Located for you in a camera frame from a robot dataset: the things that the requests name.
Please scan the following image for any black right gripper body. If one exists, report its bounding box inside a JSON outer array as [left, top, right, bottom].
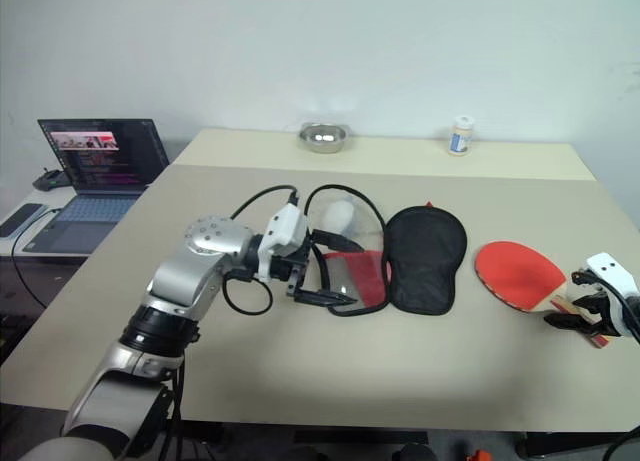
[[592, 279, 627, 335]]

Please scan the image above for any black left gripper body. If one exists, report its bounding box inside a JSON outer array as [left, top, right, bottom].
[[270, 238, 316, 305]]

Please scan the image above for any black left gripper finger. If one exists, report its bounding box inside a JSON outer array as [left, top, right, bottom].
[[293, 289, 359, 308], [310, 228, 366, 255]]

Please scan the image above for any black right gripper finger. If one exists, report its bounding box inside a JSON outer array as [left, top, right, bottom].
[[543, 310, 604, 333], [571, 268, 607, 288]]

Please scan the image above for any red table tennis paddle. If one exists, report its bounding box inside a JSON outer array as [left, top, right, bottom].
[[474, 239, 622, 351]]

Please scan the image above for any white table tennis ball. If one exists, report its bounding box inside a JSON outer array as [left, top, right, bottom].
[[324, 200, 356, 233]]

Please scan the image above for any black mesh paddle case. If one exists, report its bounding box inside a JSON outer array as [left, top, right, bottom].
[[303, 182, 469, 318]]

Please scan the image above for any metal bowl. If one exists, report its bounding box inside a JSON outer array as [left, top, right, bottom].
[[298, 121, 354, 155]]

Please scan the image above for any white plastic bottle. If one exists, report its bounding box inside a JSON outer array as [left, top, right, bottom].
[[447, 114, 476, 157]]

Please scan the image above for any open grey laptop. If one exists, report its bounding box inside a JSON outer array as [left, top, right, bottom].
[[21, 117, 172, 257]]

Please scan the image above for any black smartphone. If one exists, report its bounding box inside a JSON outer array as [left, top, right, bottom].
[[0, 202, 47, 240]]

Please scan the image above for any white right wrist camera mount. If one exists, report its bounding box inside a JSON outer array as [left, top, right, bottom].
[[585, 251, 640, 338]]

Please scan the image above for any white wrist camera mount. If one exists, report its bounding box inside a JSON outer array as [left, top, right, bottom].
[[585, 251, 640, 338], [257, 203, 312, 283]]

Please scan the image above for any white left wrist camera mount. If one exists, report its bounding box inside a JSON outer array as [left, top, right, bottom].
[[257, 203, 312, 283]]

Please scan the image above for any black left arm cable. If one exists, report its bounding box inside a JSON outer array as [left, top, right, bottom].
[[222, 183, 302, 317]]

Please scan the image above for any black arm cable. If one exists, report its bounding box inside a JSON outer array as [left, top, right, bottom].
[[597, 274, 640, 461], [222, 183, 302, 317]]

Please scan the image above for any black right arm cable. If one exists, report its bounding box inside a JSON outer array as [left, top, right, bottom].
[[597, 274, 640, 461]]

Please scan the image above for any black laptop power cable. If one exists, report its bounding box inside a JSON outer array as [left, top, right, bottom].
[[10, 207, 65, 308]]

